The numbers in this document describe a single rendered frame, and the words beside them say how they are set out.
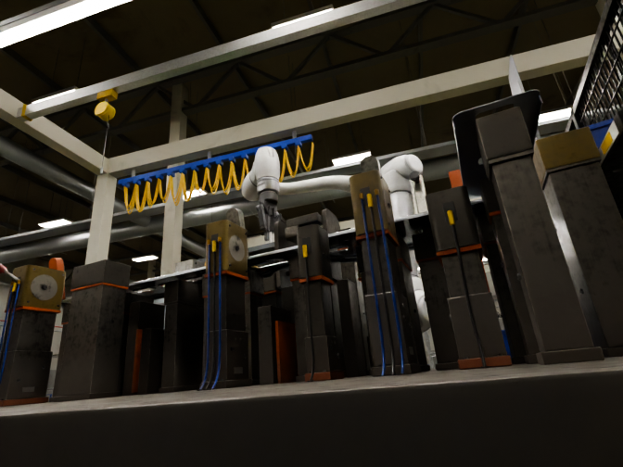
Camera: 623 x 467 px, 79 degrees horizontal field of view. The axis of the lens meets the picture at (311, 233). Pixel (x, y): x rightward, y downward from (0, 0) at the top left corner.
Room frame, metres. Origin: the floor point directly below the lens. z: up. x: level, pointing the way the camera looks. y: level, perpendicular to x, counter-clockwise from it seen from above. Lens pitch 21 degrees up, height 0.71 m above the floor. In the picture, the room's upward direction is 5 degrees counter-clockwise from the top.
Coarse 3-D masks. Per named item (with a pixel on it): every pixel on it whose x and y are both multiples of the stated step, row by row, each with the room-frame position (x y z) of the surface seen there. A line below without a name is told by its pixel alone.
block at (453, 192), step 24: (456, 192) 0.56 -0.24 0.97; (432, 216) 0.58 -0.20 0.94; (456, 216) 0.57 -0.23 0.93; (456, 240) 0.57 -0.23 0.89; (456, 264) 0.58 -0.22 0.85; (480, 264) 0.57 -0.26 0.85; (456, 288) 0.59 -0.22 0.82; (480, 288) 0.57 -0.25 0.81; (456, 312) 0.58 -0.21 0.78; (480, 312) 0.57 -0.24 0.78; (456, 336) 0.59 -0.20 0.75; (480, 336) 0.58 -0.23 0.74; (480, 360) 0.57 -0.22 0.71; (504, 360) 0.56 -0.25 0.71
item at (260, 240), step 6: (474, 198) 6.26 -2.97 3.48; (480, 198) 6.24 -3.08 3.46; (414, 210) 6.52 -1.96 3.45; (342, 222) 6.86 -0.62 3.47; (348, 222) 6.83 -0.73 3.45; (342, 228) 6.86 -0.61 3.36; (252, 240) 7.33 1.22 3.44; (258, 240) 7.30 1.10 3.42; (486, 270) 11.37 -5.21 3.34; (420, 276) 11.85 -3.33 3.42
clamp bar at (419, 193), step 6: (414, 174) 0.93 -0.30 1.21; (414, 180) 0.93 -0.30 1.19; (420, 180) 0.95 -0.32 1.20; (414, 186) 0.96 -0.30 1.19; (420, 186) 0.96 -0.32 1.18; (414, 192) 0.96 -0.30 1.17; (420, 192) 0.96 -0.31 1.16; (414, 198) 0.95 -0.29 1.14; (420, 198) 0.96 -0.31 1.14; (414, 204) 0.95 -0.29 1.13; (420, 204) 0.95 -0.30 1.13; (420, 210) 0.95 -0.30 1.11; (426, 210) 0.94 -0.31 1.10
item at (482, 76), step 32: (64, 0) 1.85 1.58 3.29; (480, 64) 2.99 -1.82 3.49; (544, 64) 2.86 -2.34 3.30; (576, 64) 2.88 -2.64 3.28; (0, 96) 2.79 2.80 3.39; (352, 96) 3.31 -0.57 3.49; (384, 96) 3.23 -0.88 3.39; (416, 96) 3.16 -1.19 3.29; (448, 96) 3.19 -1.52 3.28; (32, 128) 3.13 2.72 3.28; (256, 128) 3.59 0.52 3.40; (288, 128) 3.50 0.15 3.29; (320, 128) 3.53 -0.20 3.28; (96, 160) 3.91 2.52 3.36; (128, 160) 4.01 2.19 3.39; (160, 160) 3.90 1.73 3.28
